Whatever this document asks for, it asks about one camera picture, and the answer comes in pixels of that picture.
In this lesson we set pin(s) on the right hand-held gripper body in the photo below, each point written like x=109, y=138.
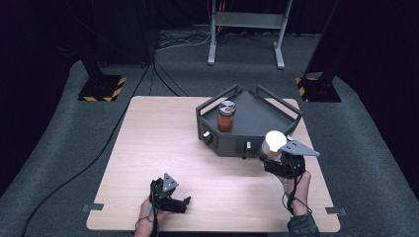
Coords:
x=290, y=158

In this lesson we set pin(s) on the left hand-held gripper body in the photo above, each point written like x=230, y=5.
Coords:
x=164, y=191

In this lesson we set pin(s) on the dark grey corner rack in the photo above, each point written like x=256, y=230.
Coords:
x=250, y=121

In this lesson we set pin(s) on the silver-lidded jar with orange filling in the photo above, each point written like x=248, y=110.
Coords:
x=226, y=117

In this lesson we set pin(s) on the person's left hand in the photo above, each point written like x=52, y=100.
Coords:
x=146, y=217

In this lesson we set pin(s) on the person's right hand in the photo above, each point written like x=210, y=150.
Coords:
x=301, y=194

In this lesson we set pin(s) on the grey table clip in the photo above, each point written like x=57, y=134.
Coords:
x=336, y=211
x=93, y=207

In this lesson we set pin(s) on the black stand with striped base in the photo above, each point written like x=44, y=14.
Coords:
x=102, y=87
x=318, y=89

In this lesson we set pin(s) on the grey metal stand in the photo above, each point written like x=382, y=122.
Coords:
x=247, y=21

